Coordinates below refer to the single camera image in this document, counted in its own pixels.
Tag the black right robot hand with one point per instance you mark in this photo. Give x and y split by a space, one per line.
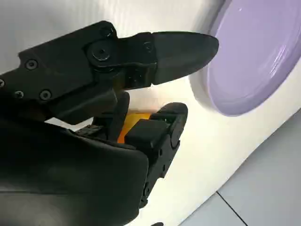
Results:
58 164

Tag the orange and white bread roll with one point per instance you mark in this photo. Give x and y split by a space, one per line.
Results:
134 122

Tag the lilac plate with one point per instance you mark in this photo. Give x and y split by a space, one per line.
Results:
247 58

